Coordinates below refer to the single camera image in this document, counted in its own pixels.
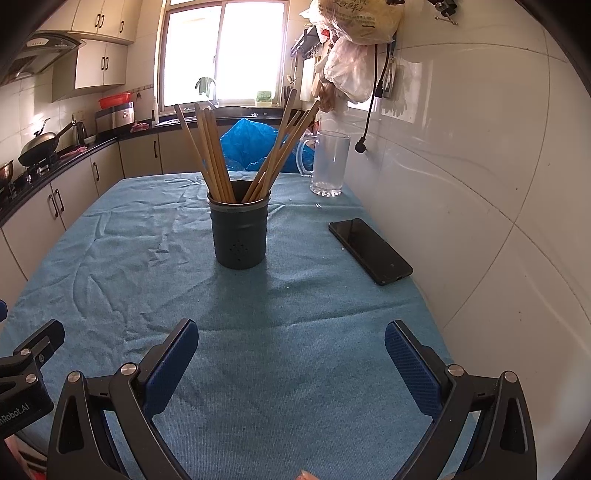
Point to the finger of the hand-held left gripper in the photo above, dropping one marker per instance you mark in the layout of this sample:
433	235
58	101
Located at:
41	341
2	311

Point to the beige upper kitchen cabinets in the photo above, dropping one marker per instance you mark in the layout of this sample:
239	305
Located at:
99	69

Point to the blue tablecloth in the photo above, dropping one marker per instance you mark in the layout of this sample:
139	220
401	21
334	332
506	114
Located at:
277	323

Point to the green cloth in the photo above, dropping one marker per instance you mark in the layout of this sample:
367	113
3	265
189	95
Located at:
204	86

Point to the dark utensil holder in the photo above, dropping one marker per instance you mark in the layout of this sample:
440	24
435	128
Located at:
286	97

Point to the blue plastic bag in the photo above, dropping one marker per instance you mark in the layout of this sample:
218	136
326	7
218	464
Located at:
244	143

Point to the steel pot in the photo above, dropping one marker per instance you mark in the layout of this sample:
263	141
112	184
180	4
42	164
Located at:
5	173

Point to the silver rice cooker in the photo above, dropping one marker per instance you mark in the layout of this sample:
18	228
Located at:
115	119

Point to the beige kitchen cabinets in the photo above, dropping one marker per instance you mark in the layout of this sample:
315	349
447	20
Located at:
99	69
69	198

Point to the black wall shelf rack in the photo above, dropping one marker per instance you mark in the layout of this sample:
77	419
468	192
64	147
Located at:
304	41

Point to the beige lower kitchen cabinets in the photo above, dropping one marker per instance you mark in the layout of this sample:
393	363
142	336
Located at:
69	198

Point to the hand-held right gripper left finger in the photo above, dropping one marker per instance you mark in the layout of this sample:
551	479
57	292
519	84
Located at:
173	364

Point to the white power strip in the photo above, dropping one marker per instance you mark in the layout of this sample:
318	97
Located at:
391	76

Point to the steel range hood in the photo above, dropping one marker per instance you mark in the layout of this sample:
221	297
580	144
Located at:
41	53

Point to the steel kettle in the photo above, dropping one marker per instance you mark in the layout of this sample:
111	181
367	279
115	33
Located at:
80	134

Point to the person's right hand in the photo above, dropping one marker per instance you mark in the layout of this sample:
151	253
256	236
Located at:
308	476

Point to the clear glass mug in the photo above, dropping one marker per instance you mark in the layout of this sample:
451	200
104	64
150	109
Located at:
330	161

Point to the hanging clear plastic bags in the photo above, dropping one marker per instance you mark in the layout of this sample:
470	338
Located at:
348	69

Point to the yellowish printed plastic bag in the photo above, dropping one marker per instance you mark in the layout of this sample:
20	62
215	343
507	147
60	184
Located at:
355	18

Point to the green box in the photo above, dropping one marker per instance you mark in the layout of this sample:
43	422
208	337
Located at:
263	96

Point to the black gas stove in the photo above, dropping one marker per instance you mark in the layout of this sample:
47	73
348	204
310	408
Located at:
32	173

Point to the white cutting board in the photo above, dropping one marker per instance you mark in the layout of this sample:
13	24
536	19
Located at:
308	81

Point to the black smartphone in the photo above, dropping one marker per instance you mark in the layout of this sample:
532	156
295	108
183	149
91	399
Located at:
369	249

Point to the kitchen window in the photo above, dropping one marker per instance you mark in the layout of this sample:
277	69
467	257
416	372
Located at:
221	55

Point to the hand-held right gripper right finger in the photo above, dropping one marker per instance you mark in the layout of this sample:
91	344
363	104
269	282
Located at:
411	364

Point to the bunch of wooden chopsticks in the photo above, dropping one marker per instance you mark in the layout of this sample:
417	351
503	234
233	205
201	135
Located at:
217	175

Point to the black wok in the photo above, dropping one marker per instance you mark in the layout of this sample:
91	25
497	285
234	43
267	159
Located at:
39	147

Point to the red plastic basin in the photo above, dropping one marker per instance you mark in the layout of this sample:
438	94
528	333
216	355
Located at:
115	100

